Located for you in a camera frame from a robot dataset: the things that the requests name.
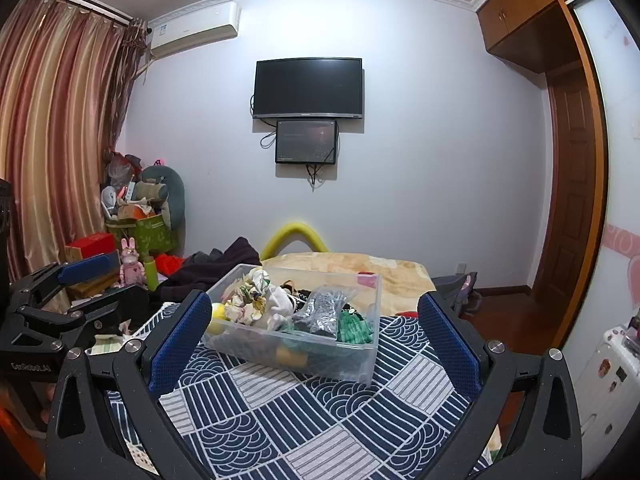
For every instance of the green knitted sleeve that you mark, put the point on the green knitted sleeve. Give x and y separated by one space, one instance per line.
356 329

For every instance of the clear plastic storage box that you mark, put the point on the clear plastic storage box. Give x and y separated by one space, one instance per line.
320 355

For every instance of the silver sequined pouch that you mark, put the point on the silver sequined pouch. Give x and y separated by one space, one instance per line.
322 312

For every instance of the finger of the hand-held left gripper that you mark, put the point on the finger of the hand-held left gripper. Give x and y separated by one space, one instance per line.
112 302
87 266

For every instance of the wooden overhead cabinet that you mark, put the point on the wooden overhead cabinet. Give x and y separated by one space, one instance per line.
530 15

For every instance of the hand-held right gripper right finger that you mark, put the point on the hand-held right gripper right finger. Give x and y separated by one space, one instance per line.
450 341

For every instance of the yellow foam noodle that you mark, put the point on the yellow foam noodle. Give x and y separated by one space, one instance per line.
295 227

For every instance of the red box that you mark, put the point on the red box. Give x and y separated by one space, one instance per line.
92 247

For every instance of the blue patterned tablecloth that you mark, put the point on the blue patterned tablecloth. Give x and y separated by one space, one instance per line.
300 425

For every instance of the green bottle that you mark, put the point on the green bottle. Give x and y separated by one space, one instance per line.
151 275

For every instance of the white heart-print sliding wardrobe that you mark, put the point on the white heart-print sliding wardrobe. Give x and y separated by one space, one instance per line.
620 160

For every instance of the floral fabric scrunchie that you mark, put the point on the floral fabric scrunchie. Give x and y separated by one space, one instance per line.
242 305

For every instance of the white air conditioner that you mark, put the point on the white air conditioner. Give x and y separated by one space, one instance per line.
195 27

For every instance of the white suitcase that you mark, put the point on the white suitcase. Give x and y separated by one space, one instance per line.
607 390

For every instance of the red cloth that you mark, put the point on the red cloth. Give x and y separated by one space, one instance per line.
170 264

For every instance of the black clothes pile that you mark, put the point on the black clothes pile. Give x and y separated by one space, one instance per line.
220 262

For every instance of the green bag of toys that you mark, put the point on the green bag of toys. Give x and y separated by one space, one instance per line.
150 235

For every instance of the pink bunny plush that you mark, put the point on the pink bunny plush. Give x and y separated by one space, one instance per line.
131 265

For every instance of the yellow soft ball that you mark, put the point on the yellow soft ball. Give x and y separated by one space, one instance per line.
218 320

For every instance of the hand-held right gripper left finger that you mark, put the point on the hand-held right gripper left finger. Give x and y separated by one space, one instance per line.
181 344

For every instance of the brown wooden door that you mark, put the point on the brown wooden door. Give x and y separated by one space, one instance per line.
570 185

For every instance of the yellow sponge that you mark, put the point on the yellow sponge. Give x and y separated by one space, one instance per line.
292 356

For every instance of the small wall monitor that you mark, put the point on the small wall monitor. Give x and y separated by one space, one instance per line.
305 141

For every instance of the striped brown curtain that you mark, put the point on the striped brown curtain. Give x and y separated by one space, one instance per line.
60 135

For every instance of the black wall television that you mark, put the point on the black wall television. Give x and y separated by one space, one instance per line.
307 87

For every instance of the beige fleece blanket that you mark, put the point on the beige fleece blanket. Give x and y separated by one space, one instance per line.
340 265

